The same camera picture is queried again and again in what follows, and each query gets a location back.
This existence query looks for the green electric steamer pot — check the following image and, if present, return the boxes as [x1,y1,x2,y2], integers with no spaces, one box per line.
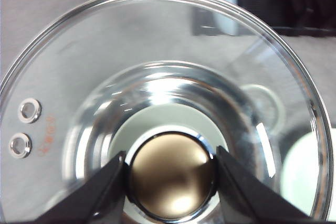
[64,67,287,224]

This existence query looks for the green plate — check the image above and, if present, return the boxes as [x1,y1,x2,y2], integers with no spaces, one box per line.
[280,127,336,221]

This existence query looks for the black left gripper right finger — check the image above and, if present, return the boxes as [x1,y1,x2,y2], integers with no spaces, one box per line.
[216,146,326,224]

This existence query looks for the glass steamer lid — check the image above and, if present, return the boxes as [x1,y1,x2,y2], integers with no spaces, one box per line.
[0,0,333,224]

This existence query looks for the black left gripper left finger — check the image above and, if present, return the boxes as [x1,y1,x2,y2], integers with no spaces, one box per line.
[34,152,127,224]

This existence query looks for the black dish rack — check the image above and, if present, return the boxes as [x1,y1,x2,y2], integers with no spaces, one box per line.
[191,0,336,37]

